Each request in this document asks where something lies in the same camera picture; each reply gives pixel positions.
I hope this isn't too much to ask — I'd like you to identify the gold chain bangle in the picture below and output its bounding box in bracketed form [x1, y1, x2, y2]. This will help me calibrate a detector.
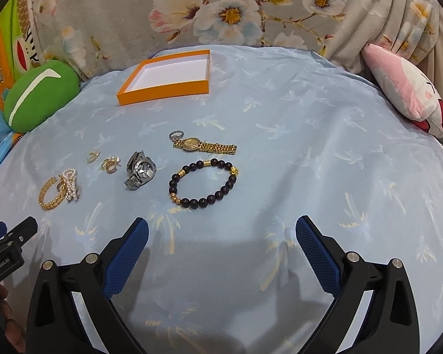
[38, 176, 67, 211]

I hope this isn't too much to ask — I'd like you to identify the grey floral blanket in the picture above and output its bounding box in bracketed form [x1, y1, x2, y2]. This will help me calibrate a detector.
[27, 0, 443, 97]

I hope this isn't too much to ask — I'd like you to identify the black and gold bead bracelet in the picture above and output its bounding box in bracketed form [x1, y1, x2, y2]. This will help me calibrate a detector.
[168, 158, 239, 209]

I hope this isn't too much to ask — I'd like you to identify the white pearl bow brooch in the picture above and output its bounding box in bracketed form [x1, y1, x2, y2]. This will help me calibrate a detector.
[57, 168, 80, 202]

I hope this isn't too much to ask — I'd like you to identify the colourful cartoon monkey bedsheet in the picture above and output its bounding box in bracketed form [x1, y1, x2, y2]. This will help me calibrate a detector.
[0, 0, 40, 164]

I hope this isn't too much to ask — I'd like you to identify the green plush cushion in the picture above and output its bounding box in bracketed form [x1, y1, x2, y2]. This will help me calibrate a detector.
[4, 60, 80, 133]

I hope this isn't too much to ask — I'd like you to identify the orange cardboard box tray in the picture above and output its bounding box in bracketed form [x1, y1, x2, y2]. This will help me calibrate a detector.
[117, 50, 211, 106]

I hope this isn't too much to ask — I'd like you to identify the small gold earring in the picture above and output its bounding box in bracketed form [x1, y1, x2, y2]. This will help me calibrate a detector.
[87, 151, 101, 164]

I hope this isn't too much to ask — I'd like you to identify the gold metal wristwatch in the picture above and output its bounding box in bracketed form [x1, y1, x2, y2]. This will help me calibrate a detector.
[173, 137, 237, 155]

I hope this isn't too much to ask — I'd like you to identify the silver metal wristwatch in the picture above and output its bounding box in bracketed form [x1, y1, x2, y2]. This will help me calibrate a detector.
[125, 150, 157, 191]

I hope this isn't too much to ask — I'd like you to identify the pink white cartoon pillow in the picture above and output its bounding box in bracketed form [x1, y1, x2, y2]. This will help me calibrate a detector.
[362, 44, 443, 144]

